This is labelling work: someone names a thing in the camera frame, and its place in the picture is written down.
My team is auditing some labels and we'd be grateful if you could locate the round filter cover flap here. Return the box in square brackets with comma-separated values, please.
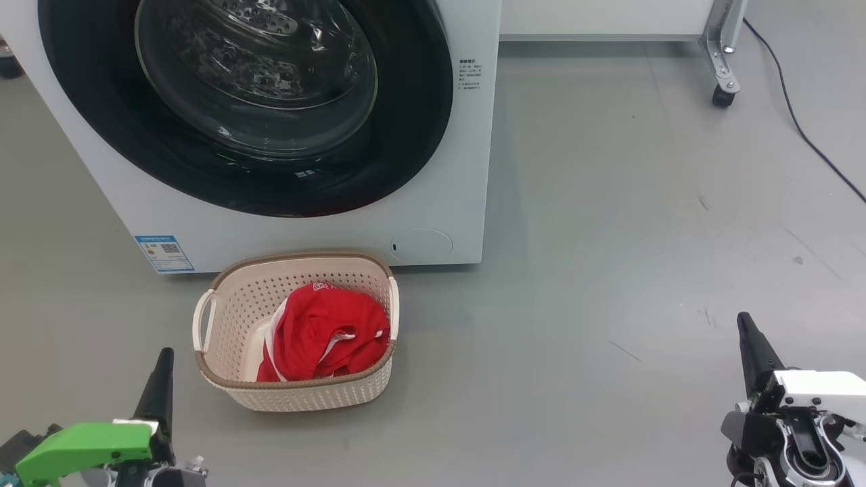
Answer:
[389, 229, 453, 264]

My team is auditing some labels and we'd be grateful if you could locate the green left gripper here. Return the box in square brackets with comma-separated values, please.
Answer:
[15, 348, 175, 487]

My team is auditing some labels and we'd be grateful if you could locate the round dark washing machine door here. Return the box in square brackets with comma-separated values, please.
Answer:
[37, 0, 455, 218]

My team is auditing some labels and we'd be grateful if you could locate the black floor cable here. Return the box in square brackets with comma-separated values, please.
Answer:
[742, 17, 866, 204]

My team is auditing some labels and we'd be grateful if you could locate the blue energy label sticker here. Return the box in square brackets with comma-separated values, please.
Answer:
[134, 234, 196, 274]

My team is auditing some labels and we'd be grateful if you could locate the metal partition leg with caster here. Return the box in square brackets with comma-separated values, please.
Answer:
[699, 0, 750, 108]

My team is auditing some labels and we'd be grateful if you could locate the cream perforated laundry basket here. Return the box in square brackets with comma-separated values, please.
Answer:
[191, 252, 401, 413]

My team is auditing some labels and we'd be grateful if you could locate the white front-load washing machine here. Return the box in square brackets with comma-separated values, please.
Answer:
[0, 0, 503, 275]

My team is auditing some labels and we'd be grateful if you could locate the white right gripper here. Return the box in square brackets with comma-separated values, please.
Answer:
[736, 312, 866, 423]

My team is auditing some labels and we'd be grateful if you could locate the red garment white trim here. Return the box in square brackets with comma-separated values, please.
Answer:
[274, 283, 392, 379]
[256, 355, 286, 384]

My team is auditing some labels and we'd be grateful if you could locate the steel washing machine drum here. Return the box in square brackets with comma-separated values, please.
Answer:
[135, 0, 378, 160]

